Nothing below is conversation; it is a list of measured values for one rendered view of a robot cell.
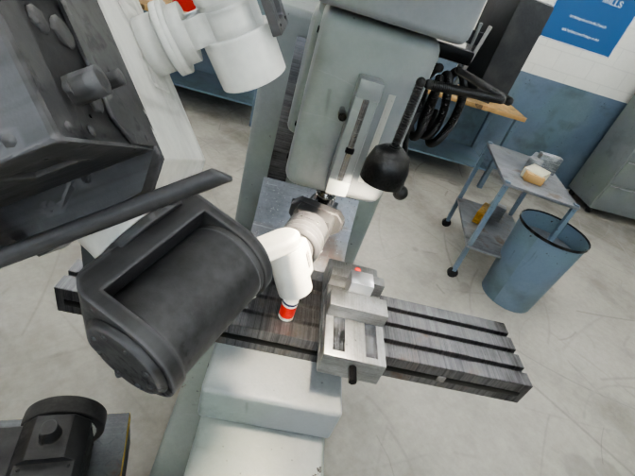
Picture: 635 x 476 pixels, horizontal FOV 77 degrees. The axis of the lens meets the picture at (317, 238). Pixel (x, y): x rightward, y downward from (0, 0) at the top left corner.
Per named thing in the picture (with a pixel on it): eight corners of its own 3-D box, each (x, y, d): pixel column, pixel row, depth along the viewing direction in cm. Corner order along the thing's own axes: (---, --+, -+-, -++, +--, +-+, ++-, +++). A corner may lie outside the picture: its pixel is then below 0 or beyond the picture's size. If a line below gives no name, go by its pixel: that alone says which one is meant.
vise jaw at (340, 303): (383, 328, 100) (388, 317, 98) (325, 314, 99) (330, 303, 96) (381, 311, 105) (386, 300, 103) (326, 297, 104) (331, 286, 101)
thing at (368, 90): (345, 197, 74) (385, 85, 62) (324, 192, 74) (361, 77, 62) (344, 187, 77) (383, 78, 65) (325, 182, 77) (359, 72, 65)
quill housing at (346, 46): (380, 211, 80) (452, 42, 62) (280, 185, 78) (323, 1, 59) (372, 169, 96) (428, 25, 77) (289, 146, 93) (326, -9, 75)
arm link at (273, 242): (305, 233, 67) (231, 265, 63) (316, 277, 72) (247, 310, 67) (289, 222, 73) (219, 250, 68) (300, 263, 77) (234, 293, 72)
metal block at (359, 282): (366, 304, 104) (374, 287, 101) (344, 298, 103) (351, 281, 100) (366, 290, 108) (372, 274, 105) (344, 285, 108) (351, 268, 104)
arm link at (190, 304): (145, 388, 40) (199, 377, 31) (78, 326, 39) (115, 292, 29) (217, 310, 48) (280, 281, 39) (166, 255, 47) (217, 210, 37)
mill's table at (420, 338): (517, 403, 112) (533, 387, 107) (57, 311, 97) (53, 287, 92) (490, 338, 131) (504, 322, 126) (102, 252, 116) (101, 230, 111)
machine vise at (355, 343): (376, 384, 94) (393, 356, 88) (316, 371, 93) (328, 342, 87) (369, 286, 123) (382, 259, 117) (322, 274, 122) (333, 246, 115)
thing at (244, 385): (331, 440, 102) (345, 416, 95) (194, 416, 97) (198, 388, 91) (332, 301, 142) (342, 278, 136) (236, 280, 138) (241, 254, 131)
